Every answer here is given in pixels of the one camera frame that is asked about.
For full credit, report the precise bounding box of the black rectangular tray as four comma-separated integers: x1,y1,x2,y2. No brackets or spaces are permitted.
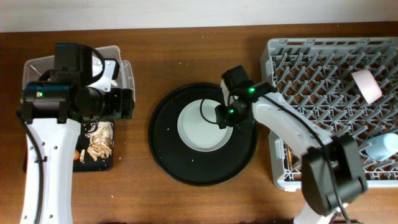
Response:
73,121,115,172

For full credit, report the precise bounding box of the light blue cup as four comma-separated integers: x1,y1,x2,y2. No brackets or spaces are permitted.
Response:
365,133,398,161

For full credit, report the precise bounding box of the peanut shells and rice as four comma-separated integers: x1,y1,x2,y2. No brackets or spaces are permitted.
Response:
83,121,114,162

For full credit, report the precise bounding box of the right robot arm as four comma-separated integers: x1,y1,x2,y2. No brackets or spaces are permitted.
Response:
220,80,368,223

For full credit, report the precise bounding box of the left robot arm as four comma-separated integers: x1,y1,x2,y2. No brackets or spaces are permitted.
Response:
17,81,134,223

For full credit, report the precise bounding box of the grey plate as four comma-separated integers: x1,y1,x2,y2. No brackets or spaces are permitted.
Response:
177,100,233,152

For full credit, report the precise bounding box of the pink bowl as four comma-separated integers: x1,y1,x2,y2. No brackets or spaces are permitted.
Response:
351,70,382,104

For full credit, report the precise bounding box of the clear plastic bin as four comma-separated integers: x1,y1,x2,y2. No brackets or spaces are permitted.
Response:
22,45,135,100

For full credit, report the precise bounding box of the wooden chopstick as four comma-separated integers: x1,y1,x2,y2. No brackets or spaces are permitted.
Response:
287,146,293,169

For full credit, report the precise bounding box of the orange carrot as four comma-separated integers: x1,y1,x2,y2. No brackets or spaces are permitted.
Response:
73,150,80,160

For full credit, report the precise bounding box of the grey dishwasher rack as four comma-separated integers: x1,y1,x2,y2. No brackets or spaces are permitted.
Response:
260,37,397,189

